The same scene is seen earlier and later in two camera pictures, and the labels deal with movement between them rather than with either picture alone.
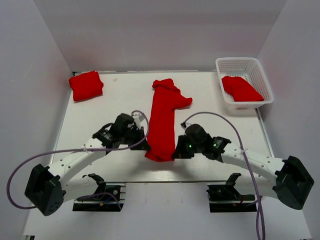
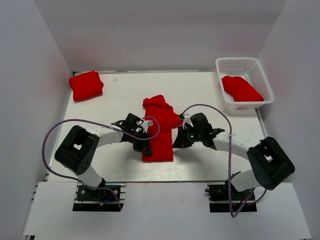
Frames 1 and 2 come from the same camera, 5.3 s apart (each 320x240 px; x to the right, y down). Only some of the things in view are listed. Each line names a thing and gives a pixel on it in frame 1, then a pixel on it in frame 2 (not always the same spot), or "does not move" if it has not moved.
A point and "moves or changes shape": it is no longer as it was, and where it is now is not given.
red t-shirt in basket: (241, 89) does not move
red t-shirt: (166, 96) moves or changes shape
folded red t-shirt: (86, 85) does not move
